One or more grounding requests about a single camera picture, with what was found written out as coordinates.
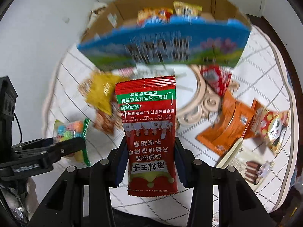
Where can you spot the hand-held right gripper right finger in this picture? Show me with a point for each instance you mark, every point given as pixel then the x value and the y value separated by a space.
pixel 183 165

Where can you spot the white chocolate wafer packet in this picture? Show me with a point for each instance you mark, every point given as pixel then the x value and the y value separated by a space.
pixel 246 167

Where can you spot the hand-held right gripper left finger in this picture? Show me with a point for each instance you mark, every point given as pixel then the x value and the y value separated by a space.
pixel 122 160

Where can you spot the orange snack packet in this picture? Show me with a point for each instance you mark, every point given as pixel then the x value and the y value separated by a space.
pixel 224 125

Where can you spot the tall red snack packet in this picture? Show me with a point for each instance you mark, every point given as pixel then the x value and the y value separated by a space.
pixel 151 123

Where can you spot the thin yellow snack packet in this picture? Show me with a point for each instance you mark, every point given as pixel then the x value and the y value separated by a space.
pixel 187 8

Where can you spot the crinkled silver plastic bag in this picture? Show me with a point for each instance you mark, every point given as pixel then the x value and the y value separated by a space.
pixel 16 201

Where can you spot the oat cookie packet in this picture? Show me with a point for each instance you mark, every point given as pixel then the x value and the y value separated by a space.
pixel 84 86

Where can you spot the cardboard box with blue front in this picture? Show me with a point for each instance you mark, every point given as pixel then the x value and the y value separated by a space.
pixel 165 40

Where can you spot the panda print snack packet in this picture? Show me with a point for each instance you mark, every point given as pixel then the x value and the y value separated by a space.
pixel 272 125

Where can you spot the small red snack packet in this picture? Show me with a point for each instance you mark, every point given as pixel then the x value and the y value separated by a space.
pixel 215 79

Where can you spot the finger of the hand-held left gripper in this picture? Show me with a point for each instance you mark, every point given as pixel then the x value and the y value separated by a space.
pixel 33 144
pixel 71 147

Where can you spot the colourful candy packet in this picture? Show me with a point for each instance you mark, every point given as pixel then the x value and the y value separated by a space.
pixel 71 128

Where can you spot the orange patterned snack bag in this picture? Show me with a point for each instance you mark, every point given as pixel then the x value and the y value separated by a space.
pixel 153 15

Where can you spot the brown nut snack packet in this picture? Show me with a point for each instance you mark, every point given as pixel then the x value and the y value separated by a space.
pixel 106 123

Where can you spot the printed blanket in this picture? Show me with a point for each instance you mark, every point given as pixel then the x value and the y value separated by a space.
pixel 260 63

